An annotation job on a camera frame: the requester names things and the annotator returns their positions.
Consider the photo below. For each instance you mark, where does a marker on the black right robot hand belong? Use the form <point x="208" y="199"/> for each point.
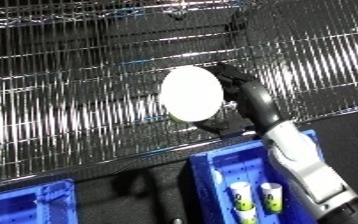
<point x="258" y="103"/>

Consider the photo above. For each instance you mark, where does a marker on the pale right robot arm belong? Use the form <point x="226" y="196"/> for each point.
<point x="303" y="166"/>

